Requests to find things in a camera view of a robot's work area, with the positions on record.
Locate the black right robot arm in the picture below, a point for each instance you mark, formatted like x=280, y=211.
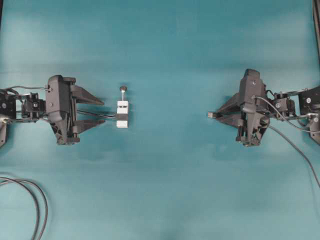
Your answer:
x=302, y=105

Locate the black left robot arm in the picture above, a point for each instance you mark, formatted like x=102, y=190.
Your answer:
x=21, y=108

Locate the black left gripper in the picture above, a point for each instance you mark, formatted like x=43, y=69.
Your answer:
x=60, y=109

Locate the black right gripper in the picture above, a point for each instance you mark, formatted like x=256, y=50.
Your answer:
x=253, y=110

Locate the black aluminium table frame rail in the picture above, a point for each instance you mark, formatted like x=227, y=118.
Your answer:
x=315, y=7

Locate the white vise clamp with screw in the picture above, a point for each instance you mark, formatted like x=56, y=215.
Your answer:
x=122, y=113

